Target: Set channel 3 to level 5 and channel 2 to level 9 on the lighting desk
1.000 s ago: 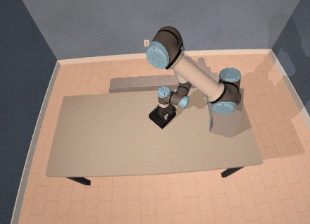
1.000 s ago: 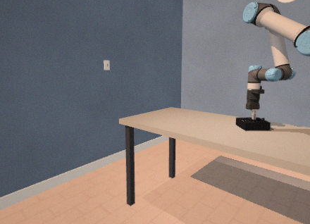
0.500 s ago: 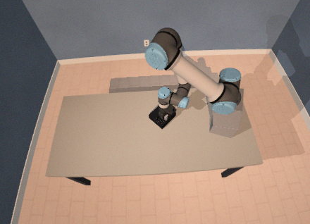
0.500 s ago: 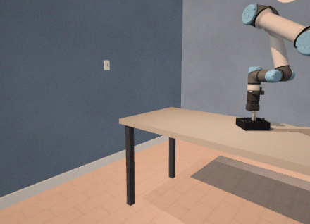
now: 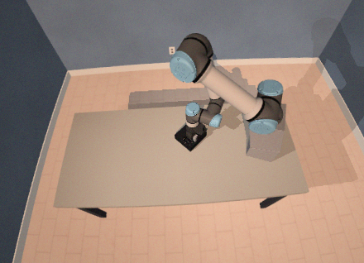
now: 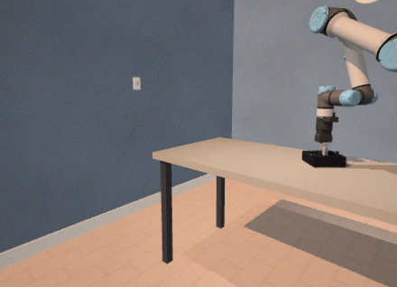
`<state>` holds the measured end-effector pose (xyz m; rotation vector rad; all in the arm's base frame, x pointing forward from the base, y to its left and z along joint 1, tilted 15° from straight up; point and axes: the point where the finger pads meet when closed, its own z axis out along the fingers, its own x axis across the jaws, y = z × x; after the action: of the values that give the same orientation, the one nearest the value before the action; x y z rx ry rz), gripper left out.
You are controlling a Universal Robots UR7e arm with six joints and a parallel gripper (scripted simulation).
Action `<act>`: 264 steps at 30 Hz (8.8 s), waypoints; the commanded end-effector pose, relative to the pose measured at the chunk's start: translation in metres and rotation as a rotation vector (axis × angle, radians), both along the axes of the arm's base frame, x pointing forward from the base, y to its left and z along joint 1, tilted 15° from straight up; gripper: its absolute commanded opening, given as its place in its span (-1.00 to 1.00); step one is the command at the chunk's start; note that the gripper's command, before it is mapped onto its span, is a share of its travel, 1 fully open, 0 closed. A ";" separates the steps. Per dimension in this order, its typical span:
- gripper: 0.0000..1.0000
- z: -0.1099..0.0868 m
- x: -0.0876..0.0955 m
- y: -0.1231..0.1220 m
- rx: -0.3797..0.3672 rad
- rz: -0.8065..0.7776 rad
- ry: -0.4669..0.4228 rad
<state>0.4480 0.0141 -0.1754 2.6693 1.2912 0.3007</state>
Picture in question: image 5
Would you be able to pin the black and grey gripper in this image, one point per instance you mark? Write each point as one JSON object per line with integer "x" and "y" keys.
{"x": 194, "y": 129}

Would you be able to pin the black lighting desk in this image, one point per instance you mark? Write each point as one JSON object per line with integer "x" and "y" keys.
{"x": 187, "y": 142}

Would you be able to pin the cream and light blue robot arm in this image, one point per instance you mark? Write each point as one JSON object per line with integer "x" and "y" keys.
{"x": 189, "y": 64}

